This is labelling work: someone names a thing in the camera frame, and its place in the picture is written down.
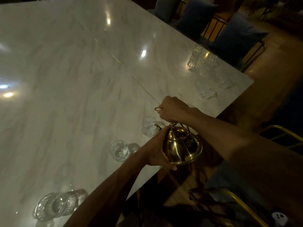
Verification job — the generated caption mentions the person's right hand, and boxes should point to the person's right hand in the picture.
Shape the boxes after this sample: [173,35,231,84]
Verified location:
[157,96,202,126]

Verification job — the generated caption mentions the person's left hand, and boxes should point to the person's left hand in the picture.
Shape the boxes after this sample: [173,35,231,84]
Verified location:
[139,126,177,171]

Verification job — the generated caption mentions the brass kettle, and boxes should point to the brass kettle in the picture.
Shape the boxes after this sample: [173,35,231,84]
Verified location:
[154,107,203,166]

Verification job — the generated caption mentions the person's left forearm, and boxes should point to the person's left forearm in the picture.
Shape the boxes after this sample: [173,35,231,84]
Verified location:
[63,149,148,227]

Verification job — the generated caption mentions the person's right forearm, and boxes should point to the person's right forearm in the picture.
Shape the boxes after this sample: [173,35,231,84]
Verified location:
[189,112,303,225]

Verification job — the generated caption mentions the clear drinking glass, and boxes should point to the clear drinking glass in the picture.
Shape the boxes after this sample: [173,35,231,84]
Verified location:
[141,116,166,137]
[109,140,140,162]
[197,84,218,100]
[201,53,220,71]
[216,76,235,90]

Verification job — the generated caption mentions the clear stacked glasses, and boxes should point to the clear stacked glasses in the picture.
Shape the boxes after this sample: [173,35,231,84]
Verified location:
[187,44,204,69]

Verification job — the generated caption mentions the blue cushion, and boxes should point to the blue cushion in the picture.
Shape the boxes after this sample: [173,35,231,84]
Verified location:
[176,0,219,40]
[151,0,182,24]
[209,13,269,65]

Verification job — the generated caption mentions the large clear glass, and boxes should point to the large clear glass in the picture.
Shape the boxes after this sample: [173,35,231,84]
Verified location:
[32,189,89,222]

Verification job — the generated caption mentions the small white ghost figure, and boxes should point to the small white ghost figure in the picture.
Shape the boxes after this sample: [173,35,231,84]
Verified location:
[271,212,289,227]

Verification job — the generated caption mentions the metal frame chair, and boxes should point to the metal frame chair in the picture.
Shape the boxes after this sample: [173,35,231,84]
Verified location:
[201,16,267,73]

